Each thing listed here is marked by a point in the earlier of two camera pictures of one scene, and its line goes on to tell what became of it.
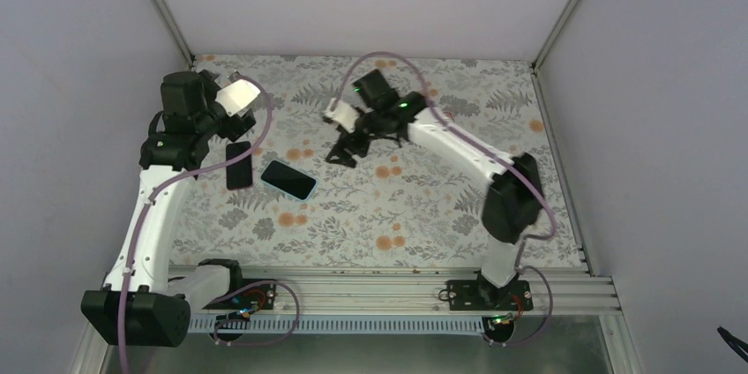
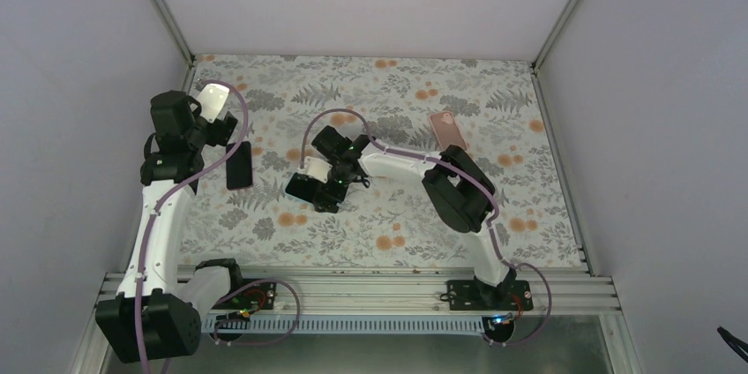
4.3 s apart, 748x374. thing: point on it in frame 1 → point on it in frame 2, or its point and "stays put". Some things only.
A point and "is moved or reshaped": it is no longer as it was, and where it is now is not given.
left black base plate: x=258 y=297 stays put
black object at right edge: x=734 y=344 stays put
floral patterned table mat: x=273 y=200 stays put
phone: x=287 y=181 is moved or reshaped
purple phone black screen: x=239 y=175 stays put
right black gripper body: x=376 y=124 → x=339 y=193
